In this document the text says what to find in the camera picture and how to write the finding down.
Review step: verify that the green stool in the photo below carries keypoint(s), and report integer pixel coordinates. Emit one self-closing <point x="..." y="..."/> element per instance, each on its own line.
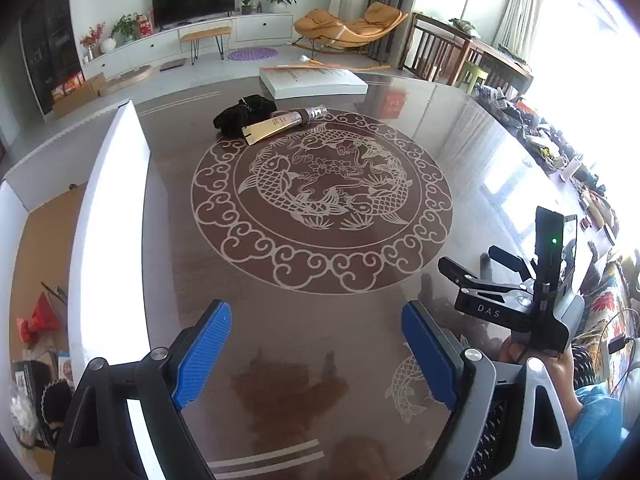
<point x="471" y="75"/>

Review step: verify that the white television cabinet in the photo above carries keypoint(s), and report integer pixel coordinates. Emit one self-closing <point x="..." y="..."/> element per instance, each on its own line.
<point x="260" y="27"/>

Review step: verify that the beige oval floor pad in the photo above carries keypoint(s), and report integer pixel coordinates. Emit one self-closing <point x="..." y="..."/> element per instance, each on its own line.
<point x="125" y="80"/>

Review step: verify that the orange bench with metal legs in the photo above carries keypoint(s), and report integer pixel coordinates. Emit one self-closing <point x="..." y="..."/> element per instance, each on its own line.
<point x="205" y="34"/>

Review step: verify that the small potted plant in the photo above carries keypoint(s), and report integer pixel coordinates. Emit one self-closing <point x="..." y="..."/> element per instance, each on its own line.
<point x="245" y="2"/>

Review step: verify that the purple round mat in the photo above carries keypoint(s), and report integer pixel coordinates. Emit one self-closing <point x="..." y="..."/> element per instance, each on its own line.
<point x="251" y="54"/>

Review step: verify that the red flowers in vase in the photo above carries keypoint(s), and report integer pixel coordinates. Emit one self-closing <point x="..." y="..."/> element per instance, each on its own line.
<point x="92" y="39"/>

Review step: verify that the thin black metal rods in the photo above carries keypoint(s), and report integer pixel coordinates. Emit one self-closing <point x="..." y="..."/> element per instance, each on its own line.
<point x="54" y="292"/>

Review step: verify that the orange lounge chair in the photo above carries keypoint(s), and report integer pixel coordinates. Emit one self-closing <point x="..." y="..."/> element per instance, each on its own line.
<point x="350" y="25"/>

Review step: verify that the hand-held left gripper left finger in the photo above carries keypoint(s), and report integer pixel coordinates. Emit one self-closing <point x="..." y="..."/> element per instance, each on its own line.
<point x="200" y="355"/>

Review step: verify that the round white vase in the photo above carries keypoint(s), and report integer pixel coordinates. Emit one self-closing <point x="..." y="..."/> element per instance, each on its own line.
<point x="108" y="45"/>

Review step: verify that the bushy green potted plant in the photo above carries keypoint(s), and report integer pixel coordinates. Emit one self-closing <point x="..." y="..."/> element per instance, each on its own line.
<point x="125" y="27"/>

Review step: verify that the orange snack boxes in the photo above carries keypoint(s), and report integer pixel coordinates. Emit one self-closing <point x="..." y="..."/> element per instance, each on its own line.
<point x="70" y="85"/>

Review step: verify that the white storage box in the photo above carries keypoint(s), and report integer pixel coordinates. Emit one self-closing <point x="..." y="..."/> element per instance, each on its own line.
<point x="107" y="220"/>

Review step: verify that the black television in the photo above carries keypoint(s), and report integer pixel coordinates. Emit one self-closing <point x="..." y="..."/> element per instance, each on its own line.
<point x="192" y="0"/>

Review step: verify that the black display cabinet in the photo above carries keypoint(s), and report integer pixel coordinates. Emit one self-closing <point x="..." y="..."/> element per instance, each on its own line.
<point x="50" y="45"/>

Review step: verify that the cardboard box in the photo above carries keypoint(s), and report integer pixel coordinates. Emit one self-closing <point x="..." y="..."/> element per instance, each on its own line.
<point x="80" y="95"/>

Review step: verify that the dark wooden chair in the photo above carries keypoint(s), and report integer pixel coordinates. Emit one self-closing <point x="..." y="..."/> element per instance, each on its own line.
<point x="432" y="47"/>

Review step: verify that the red gift box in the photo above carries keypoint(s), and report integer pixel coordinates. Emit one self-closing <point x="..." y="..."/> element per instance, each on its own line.
<point x="145" y="25"/>

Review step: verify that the sheer white curtain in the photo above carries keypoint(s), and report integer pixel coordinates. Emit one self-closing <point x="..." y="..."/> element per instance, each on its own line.
<point x="525" y="5"/>

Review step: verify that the dark floor scale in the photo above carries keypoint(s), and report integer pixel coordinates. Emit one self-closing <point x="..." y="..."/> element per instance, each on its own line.
<point x="172" y="64"/>

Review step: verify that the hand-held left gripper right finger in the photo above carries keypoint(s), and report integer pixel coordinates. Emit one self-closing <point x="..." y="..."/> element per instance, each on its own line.
<point x="430" y="350"/>

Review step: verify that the person's right hand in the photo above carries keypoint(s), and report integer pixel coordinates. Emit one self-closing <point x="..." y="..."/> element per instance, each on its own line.
<point x="562" y="375"/>

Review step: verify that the gold cosmetic tube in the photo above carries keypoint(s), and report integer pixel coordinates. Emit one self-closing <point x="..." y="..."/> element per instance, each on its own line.
<point x="280" y="122"/>

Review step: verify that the floral printed cloth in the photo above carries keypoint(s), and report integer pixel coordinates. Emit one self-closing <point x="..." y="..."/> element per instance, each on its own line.
<point x="607" y="300"/>

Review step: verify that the white flat box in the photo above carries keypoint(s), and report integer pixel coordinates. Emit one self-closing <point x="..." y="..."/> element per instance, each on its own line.
<point x="315" y="82"/>

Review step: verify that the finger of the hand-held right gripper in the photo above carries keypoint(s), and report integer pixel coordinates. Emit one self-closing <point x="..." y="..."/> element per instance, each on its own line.
<point x="465" y="277"/>
<point x="510" y="260"/>

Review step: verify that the row of assorted clutter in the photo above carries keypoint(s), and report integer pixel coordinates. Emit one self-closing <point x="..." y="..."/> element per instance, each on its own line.
<point x="550" y="150"/>

